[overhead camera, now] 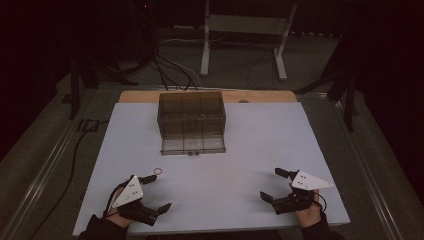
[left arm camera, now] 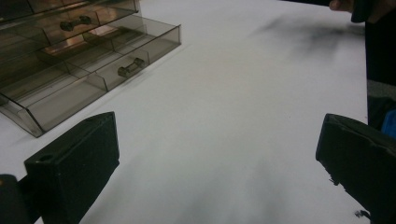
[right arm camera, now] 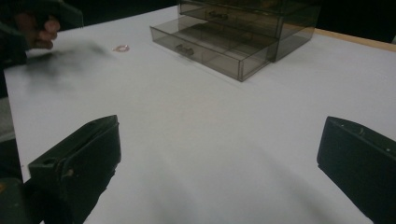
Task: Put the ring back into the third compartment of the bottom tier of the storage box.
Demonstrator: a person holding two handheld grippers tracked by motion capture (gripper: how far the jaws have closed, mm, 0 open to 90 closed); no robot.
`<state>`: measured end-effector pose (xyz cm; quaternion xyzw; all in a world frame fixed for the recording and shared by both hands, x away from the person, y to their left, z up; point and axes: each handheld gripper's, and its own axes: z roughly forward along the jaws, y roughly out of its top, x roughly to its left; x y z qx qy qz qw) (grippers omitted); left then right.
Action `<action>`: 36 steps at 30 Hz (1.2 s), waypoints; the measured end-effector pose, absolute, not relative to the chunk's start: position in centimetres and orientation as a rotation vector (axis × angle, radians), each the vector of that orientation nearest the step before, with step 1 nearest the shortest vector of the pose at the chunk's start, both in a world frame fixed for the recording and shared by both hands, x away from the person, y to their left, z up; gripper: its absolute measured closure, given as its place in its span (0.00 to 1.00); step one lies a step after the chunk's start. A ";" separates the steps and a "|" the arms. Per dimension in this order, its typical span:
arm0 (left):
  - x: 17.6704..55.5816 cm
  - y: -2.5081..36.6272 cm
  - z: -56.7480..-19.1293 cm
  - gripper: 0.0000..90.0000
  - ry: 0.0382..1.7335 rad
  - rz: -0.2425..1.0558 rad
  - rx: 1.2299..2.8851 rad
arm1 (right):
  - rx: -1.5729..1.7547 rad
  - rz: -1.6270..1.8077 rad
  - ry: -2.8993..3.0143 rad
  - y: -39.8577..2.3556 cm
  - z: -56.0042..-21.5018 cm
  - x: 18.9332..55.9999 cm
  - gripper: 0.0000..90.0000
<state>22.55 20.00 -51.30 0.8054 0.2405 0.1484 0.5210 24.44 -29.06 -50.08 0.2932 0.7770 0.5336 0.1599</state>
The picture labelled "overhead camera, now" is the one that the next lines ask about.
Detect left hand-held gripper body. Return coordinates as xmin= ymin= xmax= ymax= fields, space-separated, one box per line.
xmin=111 ymin=175 xmax=160 ymax=227

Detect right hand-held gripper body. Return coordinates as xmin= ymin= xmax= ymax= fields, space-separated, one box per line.
xmin=272 ymin=170 xmax=335 ymax=216

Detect person's left hand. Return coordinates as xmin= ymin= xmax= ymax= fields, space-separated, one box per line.
xmin=105 ymin=207 xmax=135 ymax=230

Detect person's right hand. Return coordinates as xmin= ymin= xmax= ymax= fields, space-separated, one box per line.
xmin=288 ymin=182 xmax=324 ymax=230

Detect white table board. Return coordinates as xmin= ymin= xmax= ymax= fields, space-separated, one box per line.
xmin=72 ymin=101 xmax=352 ymax=237

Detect smoky clear drawer cabinet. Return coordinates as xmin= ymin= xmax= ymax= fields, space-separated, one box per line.
xmin=156 ymin=90 xmax=228 ymax=141

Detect wooden table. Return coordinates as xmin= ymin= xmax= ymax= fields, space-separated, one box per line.
xmin=118 ymin=90 xmax=298 ymax=104

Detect black stand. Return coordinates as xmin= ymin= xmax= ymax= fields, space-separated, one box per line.
xmin=67 ymin=49 xmax=140 ymax=121
xmin=294 ymin=31 xmax=361 ymax=133

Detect white metal stand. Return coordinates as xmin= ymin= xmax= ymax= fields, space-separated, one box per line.
xmin=199 ymin=0 xmax=298 ymax=82

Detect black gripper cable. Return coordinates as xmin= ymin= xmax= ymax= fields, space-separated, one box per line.
xmin=102 ymin=185 xmax=126 ymax=219
xmin=312 ymin=191 xmax=328 ymax=214

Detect black floor cable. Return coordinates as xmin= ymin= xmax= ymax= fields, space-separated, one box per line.
xmin=28 ymin=119 xmax=110 ymax=240

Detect aluminium floor rail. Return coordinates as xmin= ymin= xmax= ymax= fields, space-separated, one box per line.
xmin=295 ymin=92 xmax=405 ymax=240
xmin=0 ymin=87 xmax=101 ymax=240

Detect bundle of black cables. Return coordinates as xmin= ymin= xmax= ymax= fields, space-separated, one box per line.
xmin=150 ymin=49 xmax=204 ymax=92

